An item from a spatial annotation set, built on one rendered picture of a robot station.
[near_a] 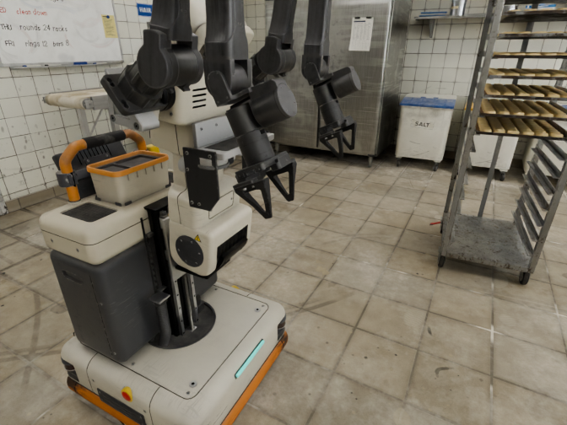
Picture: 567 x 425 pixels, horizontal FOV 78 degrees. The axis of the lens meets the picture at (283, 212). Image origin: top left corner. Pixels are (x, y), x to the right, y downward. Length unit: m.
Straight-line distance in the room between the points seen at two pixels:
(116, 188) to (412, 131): 3.50
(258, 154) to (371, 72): 3.40
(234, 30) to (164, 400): 1.06
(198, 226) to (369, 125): 3.22
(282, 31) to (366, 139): 3.09
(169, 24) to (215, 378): 1.03
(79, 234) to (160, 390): 0.55
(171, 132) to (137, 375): 0.81
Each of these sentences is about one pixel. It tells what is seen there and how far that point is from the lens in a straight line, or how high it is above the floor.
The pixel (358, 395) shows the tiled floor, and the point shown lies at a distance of 1.62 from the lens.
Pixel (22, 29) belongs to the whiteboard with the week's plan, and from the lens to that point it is 3.76.
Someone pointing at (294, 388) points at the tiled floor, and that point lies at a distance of 1.62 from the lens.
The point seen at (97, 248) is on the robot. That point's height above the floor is 0.75.
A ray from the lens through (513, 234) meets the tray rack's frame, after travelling 2.78.
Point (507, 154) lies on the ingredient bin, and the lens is 4.24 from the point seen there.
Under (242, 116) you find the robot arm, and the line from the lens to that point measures 0.65.
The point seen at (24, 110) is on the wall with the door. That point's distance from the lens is 3.73.
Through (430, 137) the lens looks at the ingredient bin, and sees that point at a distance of 4.22.
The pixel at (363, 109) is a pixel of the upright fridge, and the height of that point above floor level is 0.66.
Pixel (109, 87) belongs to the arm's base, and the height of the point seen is 1.19.
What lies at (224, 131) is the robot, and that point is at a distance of 0.99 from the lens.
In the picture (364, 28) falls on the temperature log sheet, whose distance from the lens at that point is 4.02.
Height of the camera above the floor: 1.27
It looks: 25 degrees down
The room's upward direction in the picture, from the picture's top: straight up
